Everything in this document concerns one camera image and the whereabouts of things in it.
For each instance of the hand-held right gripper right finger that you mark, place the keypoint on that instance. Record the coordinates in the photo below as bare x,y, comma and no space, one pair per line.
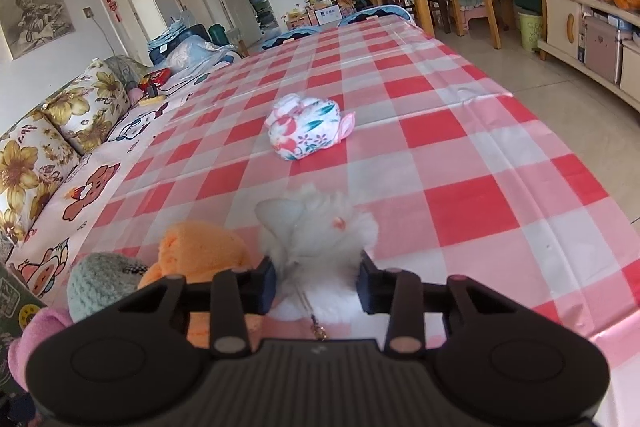
372,289

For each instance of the cream television cabinet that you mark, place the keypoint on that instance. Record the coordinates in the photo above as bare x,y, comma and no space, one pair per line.
565,27

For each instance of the red checked tablecloth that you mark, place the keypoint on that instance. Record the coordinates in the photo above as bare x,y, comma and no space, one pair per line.
450,207

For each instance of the white and blue fluffy plush toy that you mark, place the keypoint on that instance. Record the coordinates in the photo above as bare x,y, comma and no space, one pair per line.
315,227

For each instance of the green plastic storage shelf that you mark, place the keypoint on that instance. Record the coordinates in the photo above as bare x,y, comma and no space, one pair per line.
261,7

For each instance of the cream power strip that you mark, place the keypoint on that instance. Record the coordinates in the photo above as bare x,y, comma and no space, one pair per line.
152,101

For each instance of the orange-brown plush toy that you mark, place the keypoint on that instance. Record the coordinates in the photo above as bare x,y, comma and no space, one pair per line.
200,247

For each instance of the pink fleece item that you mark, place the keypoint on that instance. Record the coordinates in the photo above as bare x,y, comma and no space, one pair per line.
40,332

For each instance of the blue child chair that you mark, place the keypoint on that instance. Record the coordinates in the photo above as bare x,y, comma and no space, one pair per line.
290,36
377,13

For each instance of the printed cardboard box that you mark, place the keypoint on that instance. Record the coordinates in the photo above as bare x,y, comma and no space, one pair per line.
15,307

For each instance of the red hanging ornament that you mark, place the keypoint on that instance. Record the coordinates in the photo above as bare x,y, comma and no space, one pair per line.
112,7

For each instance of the unframed pencil sketch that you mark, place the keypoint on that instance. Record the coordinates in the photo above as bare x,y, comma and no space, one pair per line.
37,19

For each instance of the sofa with cartoon cover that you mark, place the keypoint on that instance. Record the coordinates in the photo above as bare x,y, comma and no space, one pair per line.
100,167

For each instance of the pile of cardboard boxes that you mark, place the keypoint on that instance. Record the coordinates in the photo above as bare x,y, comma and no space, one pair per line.
320,14

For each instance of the pink-grey storage case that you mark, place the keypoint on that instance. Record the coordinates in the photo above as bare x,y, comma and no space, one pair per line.
602,49

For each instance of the yellow floral cushion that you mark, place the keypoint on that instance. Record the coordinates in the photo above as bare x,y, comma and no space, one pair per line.
87,107
30,172

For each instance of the teal crochet toy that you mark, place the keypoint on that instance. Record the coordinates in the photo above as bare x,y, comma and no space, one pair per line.
95,282

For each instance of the light green trash bin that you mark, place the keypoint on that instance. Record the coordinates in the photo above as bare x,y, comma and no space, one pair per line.
531,31

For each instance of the floral cloth bundle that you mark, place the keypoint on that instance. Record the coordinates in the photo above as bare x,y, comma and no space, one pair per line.
305,129

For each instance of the dark green jug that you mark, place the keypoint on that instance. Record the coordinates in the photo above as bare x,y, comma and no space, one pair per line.
218,35

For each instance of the light blue bundled bedding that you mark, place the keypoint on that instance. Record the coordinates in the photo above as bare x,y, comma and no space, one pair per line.
195,52

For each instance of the pink plastic stool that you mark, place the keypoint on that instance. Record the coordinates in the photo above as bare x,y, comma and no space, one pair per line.
464,14

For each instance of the red box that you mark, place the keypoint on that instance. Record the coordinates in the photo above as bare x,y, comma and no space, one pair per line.
155,78

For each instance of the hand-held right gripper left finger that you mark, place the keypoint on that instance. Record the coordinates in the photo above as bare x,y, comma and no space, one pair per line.
262,287

